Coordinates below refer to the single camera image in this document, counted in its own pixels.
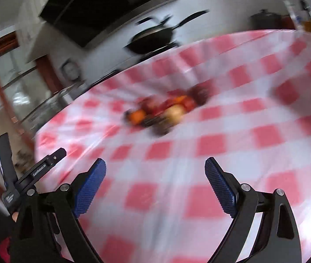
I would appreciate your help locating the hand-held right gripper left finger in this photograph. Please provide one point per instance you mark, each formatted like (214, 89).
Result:
(91, 186)

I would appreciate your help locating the orange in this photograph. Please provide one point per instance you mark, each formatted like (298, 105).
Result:
(182, 99)
(137, 117)

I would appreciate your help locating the yellow striped pepino melon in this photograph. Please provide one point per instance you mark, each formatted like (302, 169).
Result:
(175, 113)

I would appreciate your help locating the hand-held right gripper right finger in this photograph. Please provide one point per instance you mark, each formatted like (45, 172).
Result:
(221, 186)

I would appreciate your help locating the black cooking pot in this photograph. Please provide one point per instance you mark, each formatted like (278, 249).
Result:
(265, 19)

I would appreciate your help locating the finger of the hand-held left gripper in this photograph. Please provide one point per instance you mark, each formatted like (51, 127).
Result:
(6, 164)
(41, 167)

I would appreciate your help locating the white wall cabinet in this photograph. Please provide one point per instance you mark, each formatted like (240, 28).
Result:
(40, 13)

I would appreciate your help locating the red tomato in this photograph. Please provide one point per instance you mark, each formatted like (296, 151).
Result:
(151, 106)
(190, 104)

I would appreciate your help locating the black wok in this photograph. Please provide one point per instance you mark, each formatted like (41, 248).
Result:
(152, 37)

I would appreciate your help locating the black range hood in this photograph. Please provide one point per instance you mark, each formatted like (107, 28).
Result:
(103, 5)

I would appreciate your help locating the dark brown mangosteen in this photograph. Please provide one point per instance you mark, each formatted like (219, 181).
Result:
(162, 127)
(199, 94)

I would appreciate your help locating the white round appliance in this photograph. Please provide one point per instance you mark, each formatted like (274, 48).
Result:
(70, 70)

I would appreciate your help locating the red white checkered tablecloth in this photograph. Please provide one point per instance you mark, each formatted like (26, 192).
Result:
(226, 120)

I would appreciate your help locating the person's left hand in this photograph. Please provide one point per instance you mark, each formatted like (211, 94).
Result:
(15, 217)

